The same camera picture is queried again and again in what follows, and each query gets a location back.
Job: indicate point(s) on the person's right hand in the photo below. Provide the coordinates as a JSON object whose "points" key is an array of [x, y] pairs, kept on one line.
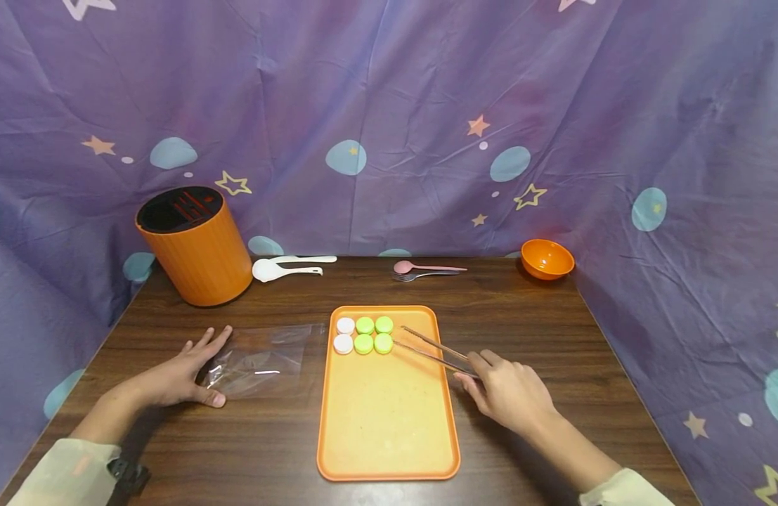
{"points": [[515, 397]]}

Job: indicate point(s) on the person's left hand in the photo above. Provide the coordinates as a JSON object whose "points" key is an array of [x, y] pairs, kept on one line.
{"points": [[173, 376]]}

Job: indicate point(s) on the person's left index finger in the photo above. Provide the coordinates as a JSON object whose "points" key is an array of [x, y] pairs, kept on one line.
{"points": [[216, 344]]}

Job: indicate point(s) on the person's right thumb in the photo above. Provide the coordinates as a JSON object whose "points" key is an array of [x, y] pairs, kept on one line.
{"points": [[469, 390]]}

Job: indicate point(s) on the person's right index finger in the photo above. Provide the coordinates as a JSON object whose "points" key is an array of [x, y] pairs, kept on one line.
{"points": [[478, 364]]}

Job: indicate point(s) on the person's left ring finger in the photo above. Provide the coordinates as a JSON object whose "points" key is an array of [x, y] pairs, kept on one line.
{"points": [[185, 350]]}

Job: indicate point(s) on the person's left thumb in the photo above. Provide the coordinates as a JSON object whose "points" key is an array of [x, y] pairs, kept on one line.
{"points": [[211, 398]]}

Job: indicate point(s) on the person's left middle finger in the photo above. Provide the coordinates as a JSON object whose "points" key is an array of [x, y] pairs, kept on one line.
{"points": [[201, 344]]}

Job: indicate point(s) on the person's right fingers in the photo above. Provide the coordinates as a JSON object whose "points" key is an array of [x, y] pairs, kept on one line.
{"points": [[502, 360]]}

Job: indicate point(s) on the metal tongs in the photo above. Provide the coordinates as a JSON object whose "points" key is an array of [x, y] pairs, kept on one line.
{"points": [[434, 355]]}

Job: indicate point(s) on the person's right forearm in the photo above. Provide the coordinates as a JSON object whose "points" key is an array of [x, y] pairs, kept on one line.
{"points": [[585, 460]]}

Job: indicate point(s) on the person's left forearm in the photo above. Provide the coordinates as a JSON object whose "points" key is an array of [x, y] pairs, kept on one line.
{"points": [[98, 429]]}

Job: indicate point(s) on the clear plastic bag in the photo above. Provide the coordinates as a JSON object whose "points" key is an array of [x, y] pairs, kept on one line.
{"points": [[262, 362]]}

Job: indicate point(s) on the orange cylindrical knife holder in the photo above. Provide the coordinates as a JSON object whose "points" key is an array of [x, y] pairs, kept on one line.
{"points": [[202, 260]]}

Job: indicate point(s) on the orange rectangular tray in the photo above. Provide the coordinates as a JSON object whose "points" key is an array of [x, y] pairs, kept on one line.
{"points": [[388, 422]]}

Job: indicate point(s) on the white plastic spoon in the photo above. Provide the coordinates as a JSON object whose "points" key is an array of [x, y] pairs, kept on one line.
{"points": [[265, 271], [309, 258]]}

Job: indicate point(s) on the green round cap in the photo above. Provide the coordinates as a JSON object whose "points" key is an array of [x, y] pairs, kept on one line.
{"points": [[363, 344], [383, 343], [364, 325], [383, 324]]}

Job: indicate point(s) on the grey fork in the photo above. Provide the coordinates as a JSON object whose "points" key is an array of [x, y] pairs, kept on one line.
{"points": [[420, 275]]}

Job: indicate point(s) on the orange bowl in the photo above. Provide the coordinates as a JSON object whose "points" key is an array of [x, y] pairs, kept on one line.
{"points": [[547, 261]]}

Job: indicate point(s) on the black wrist band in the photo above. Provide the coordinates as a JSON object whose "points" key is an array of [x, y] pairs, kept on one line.
{"points": [[129, 474]]}

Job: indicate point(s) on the pink spoon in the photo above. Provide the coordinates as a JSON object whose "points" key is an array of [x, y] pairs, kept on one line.
{"points": [[402, 266]]}

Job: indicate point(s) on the white round cap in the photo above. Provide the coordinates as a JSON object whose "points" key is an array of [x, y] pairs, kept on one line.
{"points": [[343, 344], [345, 325]]}

